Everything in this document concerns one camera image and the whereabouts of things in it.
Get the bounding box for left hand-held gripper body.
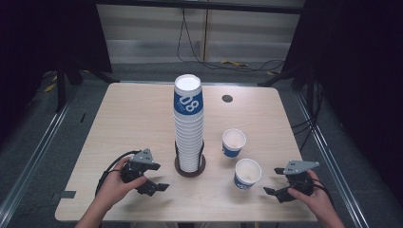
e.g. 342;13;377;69
120;148;160;197

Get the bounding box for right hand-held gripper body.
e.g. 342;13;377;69
275;160;321;204

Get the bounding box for blue and white paper cup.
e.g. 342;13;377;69
221;127;247;160
233;158;263;192

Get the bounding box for cup holder with wooden base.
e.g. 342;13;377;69
173;139;207;179

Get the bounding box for stack of paper cups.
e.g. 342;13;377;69
173;73;205;174

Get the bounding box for person's right hand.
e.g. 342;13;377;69
287;169;335;217

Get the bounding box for person's left hand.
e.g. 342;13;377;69
94;156;148;213

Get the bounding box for black metal stand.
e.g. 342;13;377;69
257;63;316;92
54;56;112;112

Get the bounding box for dark curtain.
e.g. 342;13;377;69
0;0;112;142
280;0;403;199

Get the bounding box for black overhead beam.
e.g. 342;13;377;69
94;0;306;15

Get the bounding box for metal floor rail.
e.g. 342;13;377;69
0;91;77;220
294;89;369;224

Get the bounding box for right hand-held gripper black cable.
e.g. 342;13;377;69
308;176;336;207

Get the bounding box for hand-held gripper black cable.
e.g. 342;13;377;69
308;176;336;207
94;149;143;198

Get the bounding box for left hand-held gripper black cable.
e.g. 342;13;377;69
94;149;143;198

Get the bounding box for black floor cables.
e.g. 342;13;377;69
290;79;321;151

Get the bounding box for black hanging wall cable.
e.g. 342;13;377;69
176;8;286;73

